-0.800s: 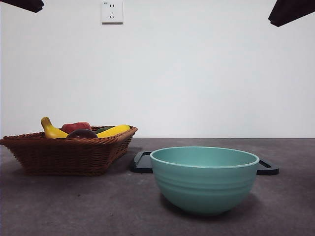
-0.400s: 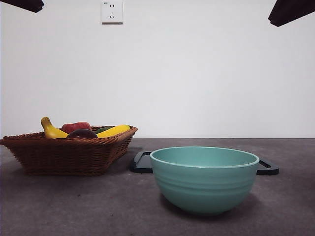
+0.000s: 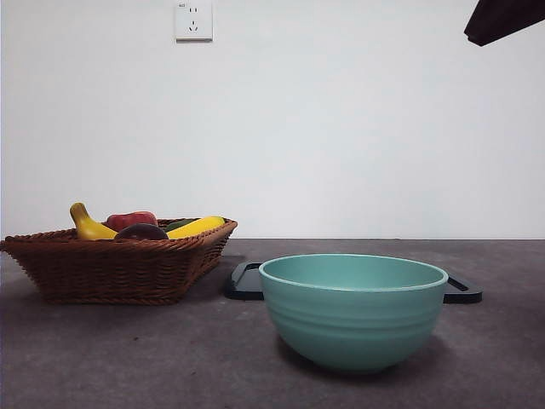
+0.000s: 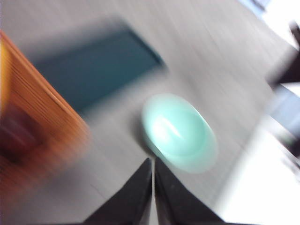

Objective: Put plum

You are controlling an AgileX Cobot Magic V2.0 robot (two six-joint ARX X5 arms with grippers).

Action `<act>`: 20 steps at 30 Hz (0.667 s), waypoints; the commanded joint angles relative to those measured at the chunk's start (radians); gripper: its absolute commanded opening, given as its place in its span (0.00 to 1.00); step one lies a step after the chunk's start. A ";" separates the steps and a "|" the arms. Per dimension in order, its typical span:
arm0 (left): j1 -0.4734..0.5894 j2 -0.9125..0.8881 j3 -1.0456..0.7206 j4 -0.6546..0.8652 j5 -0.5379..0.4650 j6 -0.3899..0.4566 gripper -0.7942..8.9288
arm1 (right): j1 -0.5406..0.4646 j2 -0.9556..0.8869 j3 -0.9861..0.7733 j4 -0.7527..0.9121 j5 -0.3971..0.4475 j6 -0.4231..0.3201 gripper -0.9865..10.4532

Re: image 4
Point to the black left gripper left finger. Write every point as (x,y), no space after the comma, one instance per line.
(131,201)

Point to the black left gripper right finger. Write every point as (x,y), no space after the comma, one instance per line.
(178,204)

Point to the teal ribbed bowl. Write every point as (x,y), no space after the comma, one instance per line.
(178,136)

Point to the dark red plum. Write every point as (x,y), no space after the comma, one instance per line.
(14,140)

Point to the dark rectangular tray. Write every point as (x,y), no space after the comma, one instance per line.
(100,70)

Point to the brown wicker basket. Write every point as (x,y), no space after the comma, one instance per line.
(39,100)

